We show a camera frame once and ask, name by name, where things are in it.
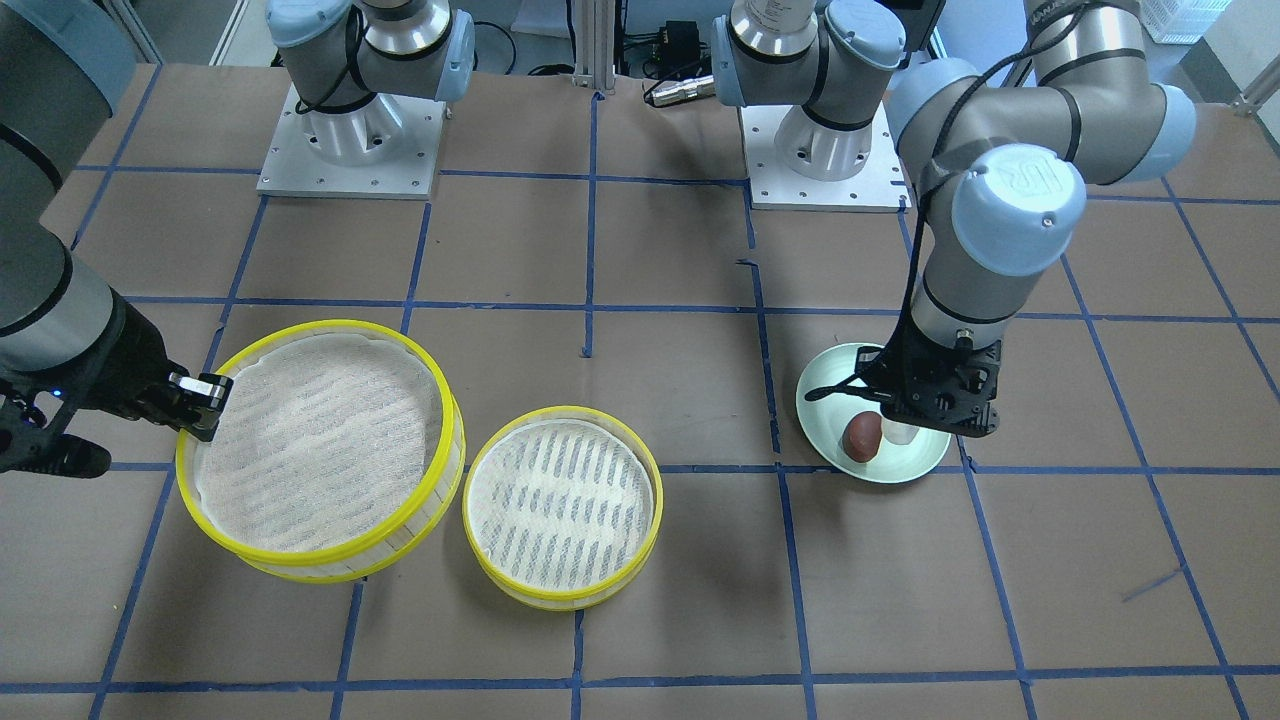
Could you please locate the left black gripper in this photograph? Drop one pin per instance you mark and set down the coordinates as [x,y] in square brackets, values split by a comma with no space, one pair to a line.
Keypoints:
[889,380]

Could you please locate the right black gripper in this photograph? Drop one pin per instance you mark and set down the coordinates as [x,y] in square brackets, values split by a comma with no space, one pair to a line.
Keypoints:
[122,365]

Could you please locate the brown bun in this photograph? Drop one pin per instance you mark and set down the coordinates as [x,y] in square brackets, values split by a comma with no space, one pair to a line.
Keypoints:
[861,438]

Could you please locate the yellow steamer layer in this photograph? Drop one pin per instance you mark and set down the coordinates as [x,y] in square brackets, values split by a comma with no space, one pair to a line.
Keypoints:
[341,449]
[562,507]

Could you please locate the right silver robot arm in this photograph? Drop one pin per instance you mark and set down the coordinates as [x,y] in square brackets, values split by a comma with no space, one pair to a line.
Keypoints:
[66,67]

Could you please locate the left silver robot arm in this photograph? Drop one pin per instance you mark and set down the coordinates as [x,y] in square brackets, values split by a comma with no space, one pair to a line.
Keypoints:
[999,173]

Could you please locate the light green plate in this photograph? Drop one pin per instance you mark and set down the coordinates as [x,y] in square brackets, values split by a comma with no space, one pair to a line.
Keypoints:
[904,453]

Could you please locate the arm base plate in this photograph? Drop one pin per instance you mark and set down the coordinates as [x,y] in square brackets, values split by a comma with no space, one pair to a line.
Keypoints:
[822,155]
[387,150]

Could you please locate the aluminium frame post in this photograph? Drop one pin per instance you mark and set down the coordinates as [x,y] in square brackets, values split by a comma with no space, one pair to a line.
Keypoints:
[595,35]

